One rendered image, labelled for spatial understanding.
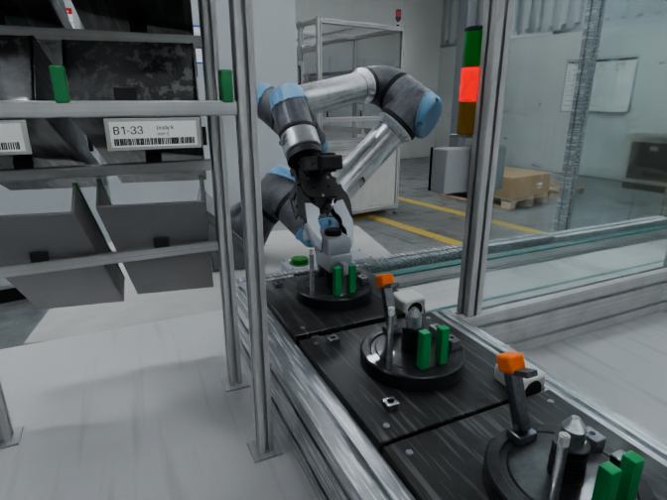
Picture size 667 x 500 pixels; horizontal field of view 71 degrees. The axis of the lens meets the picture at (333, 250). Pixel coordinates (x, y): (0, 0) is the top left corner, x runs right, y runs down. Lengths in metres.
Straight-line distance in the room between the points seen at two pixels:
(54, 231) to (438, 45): 11.34
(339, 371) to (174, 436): 0.26
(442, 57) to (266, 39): 8.04
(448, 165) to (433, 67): 10.92
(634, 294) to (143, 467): 0.98
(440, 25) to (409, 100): 10.57
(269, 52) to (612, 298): 3.42
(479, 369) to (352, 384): 0.17
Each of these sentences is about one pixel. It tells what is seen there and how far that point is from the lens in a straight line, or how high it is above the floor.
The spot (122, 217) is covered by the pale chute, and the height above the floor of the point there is 1.17.
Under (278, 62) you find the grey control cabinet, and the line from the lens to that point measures 4.11.
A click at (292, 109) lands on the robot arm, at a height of 1.29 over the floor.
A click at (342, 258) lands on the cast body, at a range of 0.81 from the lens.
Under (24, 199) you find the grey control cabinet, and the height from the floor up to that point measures 0.69.
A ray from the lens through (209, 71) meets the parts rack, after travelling 0.68.
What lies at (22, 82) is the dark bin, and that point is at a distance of 0.55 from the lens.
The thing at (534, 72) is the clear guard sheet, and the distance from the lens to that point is 0.83.
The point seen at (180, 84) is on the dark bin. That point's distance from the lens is 0.55.
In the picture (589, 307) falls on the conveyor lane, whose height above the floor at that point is 0.92.
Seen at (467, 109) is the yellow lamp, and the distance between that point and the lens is 0.77.
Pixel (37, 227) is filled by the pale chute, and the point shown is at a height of 1.17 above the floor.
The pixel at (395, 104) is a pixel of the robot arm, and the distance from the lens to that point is 1.29.
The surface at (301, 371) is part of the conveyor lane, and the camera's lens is 0.66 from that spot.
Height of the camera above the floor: 1.31
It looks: 18 degrees down
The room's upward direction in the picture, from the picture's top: straight up
